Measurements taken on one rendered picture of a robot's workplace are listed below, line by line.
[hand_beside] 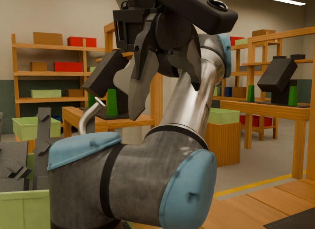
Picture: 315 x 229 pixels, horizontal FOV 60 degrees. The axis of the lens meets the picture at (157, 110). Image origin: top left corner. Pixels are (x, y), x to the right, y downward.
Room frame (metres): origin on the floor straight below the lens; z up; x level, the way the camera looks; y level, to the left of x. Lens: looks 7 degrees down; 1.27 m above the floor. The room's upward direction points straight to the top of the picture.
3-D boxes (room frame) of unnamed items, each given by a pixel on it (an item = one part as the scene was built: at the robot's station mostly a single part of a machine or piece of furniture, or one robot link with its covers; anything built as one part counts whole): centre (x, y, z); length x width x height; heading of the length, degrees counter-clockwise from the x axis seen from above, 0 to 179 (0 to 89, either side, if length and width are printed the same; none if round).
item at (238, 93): (6.70, -1.75, 1.13); 2.48 x 0.54 x 2.27; 28
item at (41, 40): (6.70, 1.81, 1.14); 3.01 x 0.54 x 2.28; 118
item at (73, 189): (0.44, 0.11, 1.11); 0.13 x 0.12 x 0.14; 72
